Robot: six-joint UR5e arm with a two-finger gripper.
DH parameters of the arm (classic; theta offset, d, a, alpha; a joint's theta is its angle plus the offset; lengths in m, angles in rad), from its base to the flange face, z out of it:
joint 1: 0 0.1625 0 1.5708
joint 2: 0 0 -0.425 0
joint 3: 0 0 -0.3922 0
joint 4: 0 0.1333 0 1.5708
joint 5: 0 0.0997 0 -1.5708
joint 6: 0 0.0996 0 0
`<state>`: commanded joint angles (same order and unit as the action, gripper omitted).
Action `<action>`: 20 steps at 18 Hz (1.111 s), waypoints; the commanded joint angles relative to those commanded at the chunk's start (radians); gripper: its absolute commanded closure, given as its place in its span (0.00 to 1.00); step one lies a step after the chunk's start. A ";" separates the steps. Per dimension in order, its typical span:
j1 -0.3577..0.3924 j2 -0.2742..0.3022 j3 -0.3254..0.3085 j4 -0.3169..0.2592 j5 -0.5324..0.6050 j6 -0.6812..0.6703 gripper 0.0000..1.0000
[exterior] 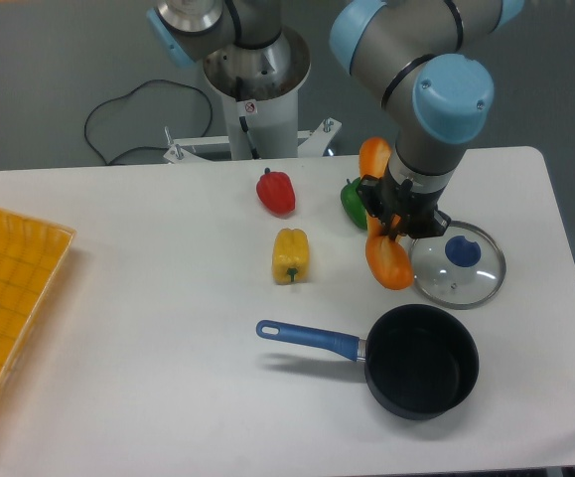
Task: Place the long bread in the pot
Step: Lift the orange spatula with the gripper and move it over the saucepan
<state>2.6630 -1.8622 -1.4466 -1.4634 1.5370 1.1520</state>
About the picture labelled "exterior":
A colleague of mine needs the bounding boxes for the long orange bread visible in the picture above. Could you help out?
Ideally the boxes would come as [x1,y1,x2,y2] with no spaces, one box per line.
[359,137,414,290]

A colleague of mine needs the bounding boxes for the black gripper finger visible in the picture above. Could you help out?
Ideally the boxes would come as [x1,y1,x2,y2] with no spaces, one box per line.
[388,214,409,242]
[357,176,391,234]

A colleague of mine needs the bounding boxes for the yellow bell pepper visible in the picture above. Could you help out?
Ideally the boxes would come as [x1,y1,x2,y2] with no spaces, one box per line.
[271,229,310,284]

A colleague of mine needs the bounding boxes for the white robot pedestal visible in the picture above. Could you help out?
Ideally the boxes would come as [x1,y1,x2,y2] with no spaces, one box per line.
[164,27,342,164]

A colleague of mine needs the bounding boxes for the red bell pepper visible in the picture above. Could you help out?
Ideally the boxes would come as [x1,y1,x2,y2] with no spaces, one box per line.
[256,168,296,217]

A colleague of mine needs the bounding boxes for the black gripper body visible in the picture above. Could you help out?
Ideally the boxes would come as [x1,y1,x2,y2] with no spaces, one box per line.
[381,172,451,238]

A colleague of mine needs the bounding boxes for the glass lid blue knob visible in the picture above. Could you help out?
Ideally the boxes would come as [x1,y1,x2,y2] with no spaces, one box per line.
[408,221,506,310]

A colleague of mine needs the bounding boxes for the dark pot blue handle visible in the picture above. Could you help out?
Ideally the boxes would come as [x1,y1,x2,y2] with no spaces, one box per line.
[256,304,480,421]

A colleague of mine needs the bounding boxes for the black floor cable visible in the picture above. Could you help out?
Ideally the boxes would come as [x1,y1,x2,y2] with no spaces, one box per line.
[83,79,214,166]

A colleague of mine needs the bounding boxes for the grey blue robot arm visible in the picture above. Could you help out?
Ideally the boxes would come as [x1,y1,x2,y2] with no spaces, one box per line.
[147,1,522,239]

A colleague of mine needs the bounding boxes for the yellow woven basket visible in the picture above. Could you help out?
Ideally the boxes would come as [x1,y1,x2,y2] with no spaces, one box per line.
[0,208,76,388]

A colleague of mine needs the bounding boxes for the green bell pepper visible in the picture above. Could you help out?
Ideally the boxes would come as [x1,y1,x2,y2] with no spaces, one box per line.
[340,178,367,231]

